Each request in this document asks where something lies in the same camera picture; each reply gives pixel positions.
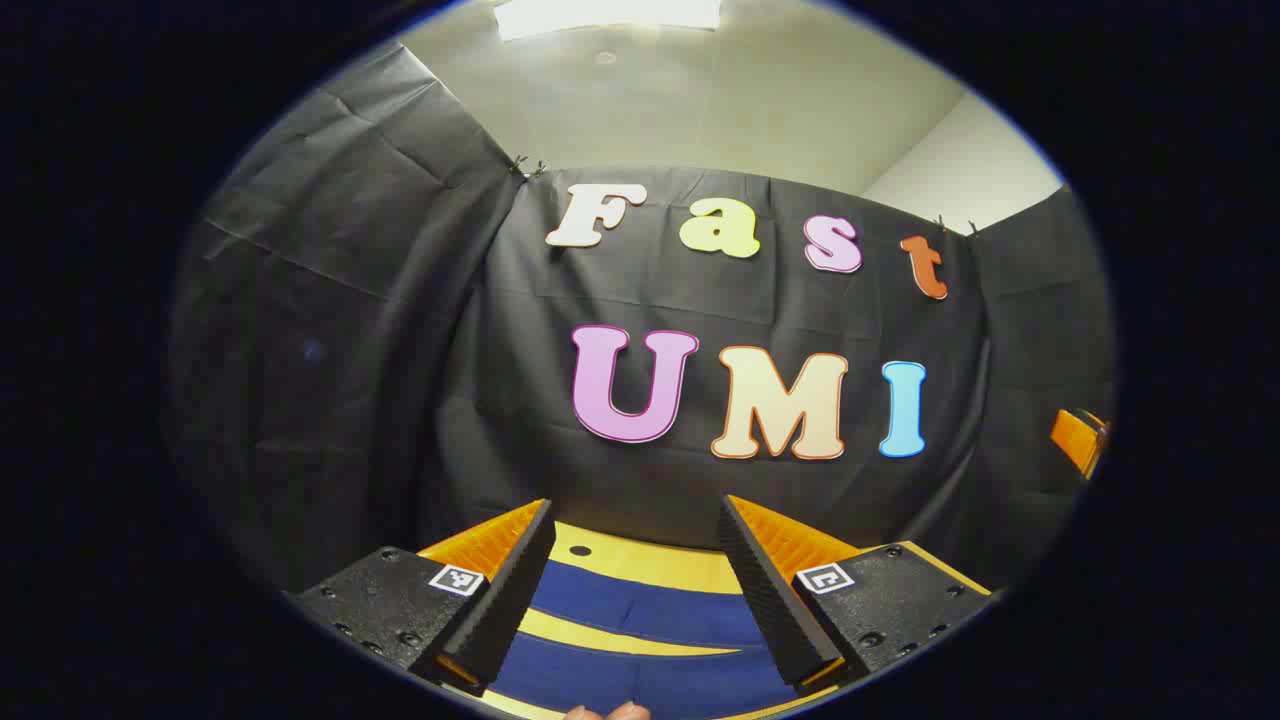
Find blue denim jeans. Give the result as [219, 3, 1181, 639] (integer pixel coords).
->
[488, 558, 806, 720]

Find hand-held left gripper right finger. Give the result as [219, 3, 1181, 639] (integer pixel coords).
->
[717, 494, 993, 698]

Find black backdrop cloth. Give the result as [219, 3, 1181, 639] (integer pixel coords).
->
[165, 40, 1116, 601]

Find ceiling light panel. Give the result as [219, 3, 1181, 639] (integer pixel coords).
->
[492, 0, 723, 43]

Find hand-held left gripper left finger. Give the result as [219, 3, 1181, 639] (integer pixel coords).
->
[285, 497, 558, 698]

